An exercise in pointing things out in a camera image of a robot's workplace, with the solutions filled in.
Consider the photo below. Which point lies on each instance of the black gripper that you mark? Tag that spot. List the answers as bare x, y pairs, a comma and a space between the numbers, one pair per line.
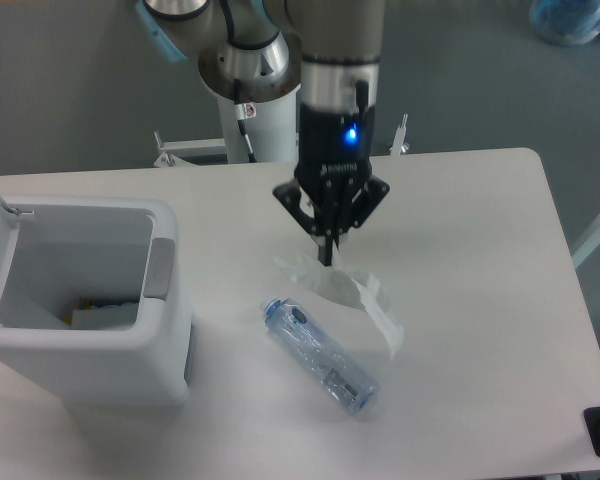
335, 171

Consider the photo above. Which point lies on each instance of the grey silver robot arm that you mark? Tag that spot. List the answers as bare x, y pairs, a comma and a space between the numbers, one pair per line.
340, 44

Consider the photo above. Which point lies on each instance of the white trash can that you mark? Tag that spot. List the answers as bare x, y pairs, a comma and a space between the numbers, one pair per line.
73, 251

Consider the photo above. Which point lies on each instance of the yellow blue trash in bin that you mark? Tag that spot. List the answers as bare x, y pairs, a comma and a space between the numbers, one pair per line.
118, 315

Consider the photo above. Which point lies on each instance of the clear plastic water bottle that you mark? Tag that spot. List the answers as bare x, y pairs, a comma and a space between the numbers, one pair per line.
320, 355

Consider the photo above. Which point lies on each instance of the blue plastic bag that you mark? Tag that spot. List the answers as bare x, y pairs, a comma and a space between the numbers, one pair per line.
565, 23

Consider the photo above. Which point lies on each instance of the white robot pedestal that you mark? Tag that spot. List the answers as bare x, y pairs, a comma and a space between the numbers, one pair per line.
265, 125

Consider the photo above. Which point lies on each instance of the white pedestal base frame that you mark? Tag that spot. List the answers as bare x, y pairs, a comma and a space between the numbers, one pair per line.
214, 151

